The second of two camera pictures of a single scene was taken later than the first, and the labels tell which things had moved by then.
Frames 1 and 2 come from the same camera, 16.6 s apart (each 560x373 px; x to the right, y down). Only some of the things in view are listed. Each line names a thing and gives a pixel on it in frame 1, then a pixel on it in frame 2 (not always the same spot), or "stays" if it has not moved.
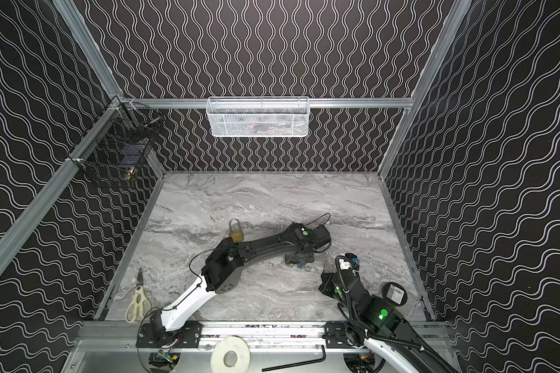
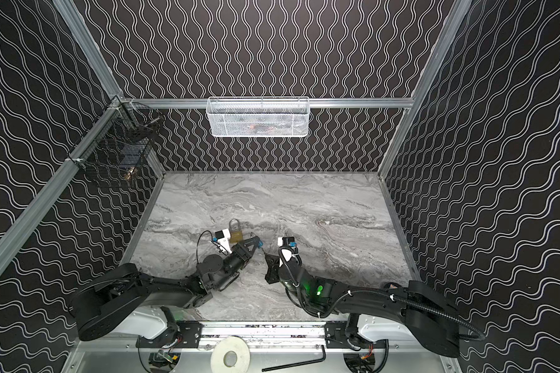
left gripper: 301,256 to 242,251
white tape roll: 230,343 stays
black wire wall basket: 119,140 stays
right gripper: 329,284 to 279,267
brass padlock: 237,236 stays
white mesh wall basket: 258,116 stays
